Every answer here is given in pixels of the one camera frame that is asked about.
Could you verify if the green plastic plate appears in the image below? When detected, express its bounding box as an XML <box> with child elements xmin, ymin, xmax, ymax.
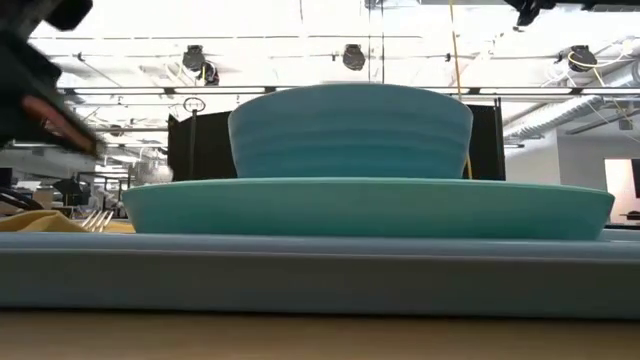
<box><xmin>121</xmin><ymin>176</ymin><xmax>616</xmax><ymax>242</ymax></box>

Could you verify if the black ceiling spotlight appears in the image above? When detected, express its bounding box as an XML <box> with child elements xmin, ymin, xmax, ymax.
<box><xmin>568</xmin><ymin>44</ymin><xmax>599</xmax><ymax>73</ymax></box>
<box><xmin>181</xmin><ymin>44</ymin><xmax>207</xmax><ymax>72</ymax></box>
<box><xmin>341</xmin><ymin>43</ymin><xmax>367</xmax><ymax>72</ymax></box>

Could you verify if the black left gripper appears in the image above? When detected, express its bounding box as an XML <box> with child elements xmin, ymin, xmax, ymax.
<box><xmin>0</xmin><ymin>0</ymin><xmax>107</xmax><ymax>158</ymax></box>

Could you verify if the round sign on pole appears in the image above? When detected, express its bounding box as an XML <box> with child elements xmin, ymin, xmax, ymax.
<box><xmin>182</xmin><ymin>96</ymin><xmax>207</xmax><ymax>182</ymax></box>

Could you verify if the spoon with orange handle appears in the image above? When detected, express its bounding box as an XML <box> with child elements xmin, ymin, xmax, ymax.
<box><xmin>20</xmin><ymin>93</ymin><xmax>100</xmax><ymax>155</ymax></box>

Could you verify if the cardboard box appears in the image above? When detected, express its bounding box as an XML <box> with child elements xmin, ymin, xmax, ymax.
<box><xmin>29</xmin><ymin>188</ymin><xmax>56</xmax><ymax>211</ymax></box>

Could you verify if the fork with orange handle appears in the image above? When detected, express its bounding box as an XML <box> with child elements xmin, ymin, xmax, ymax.
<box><xmin>78</xmin><ymin>209</ymin><xmax>116</xmax><ymax>234</ymax></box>

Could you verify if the teal plastic bowl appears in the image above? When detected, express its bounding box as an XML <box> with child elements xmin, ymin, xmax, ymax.
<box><xmin>227</xmin><ymin>82</ymin><xmax>475</xmax><ymax>180</ymax></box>

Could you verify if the yellow cloth napkin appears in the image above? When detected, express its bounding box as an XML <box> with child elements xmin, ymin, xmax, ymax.
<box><xmin>0</xmin><ymin>209</ymin><xmax>137</xmax><ymax>235</ymax></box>

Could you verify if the black left arm base cable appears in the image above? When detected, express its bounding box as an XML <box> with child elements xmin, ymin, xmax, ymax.
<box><xmin>0</xmin><ymin>186</ymin><xmax>45</xmax><ymax>212</ymax></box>

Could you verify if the black room divider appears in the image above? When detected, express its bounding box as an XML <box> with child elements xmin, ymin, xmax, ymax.
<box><xmin>166</xmin><ymin>96</ymin><xmax>507</xmax><ymax>182</ymax></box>

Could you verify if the blue plastic tray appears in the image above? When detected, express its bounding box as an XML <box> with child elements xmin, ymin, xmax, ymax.
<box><xmin>0</xmin><ymin>228</ymin><xmax>640</xmax><ymax>320</ymax></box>

